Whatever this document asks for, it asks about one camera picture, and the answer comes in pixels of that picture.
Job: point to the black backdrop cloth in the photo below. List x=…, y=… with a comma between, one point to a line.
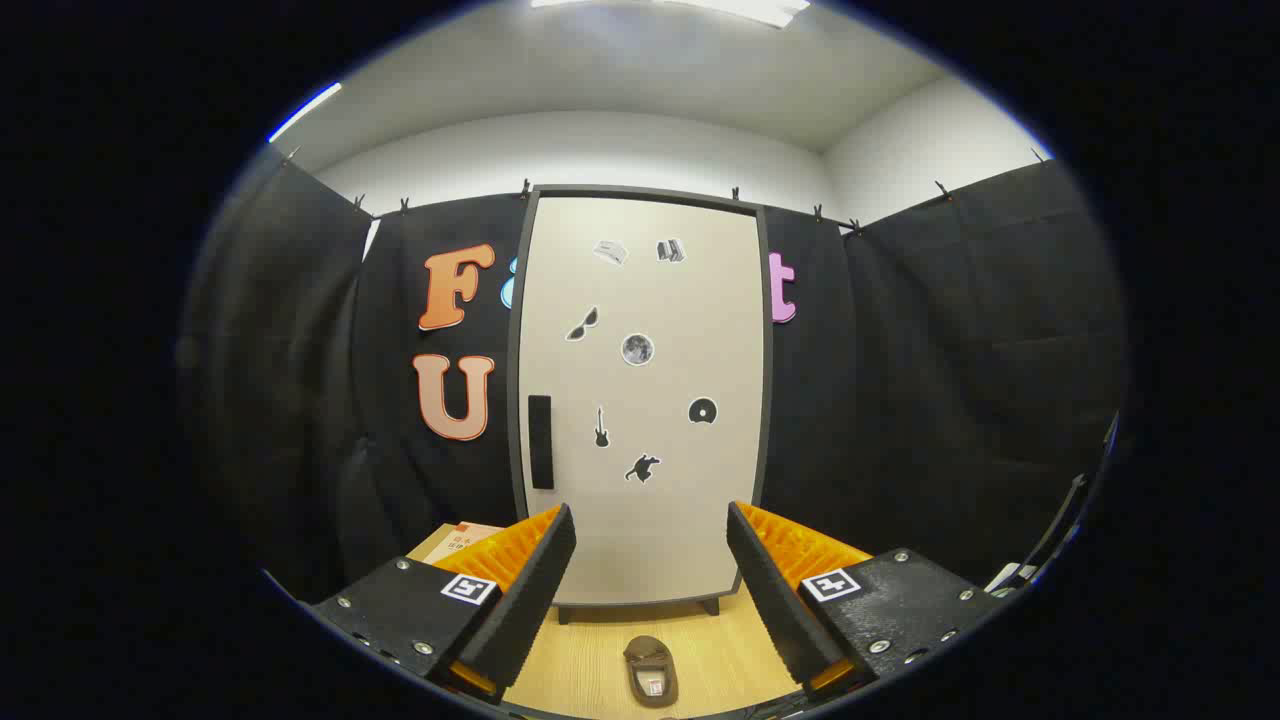
x=900, y=400

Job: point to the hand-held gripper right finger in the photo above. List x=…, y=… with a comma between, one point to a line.
x=775, y=600

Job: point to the brown fuzzy shoe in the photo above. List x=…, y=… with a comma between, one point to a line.
x=650, y=655

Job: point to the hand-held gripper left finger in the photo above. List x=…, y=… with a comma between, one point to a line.
x=530, y=600

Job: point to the grey shoe cabinet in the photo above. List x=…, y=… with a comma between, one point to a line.
x=514, y=400

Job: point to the white side table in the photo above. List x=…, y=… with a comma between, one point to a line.
x=1005, y=578

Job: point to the ceiling light panel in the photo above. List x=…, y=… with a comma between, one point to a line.
x=700, y=8
x=305, y=112

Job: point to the beige cover book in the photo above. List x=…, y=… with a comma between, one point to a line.
x=450, y=540

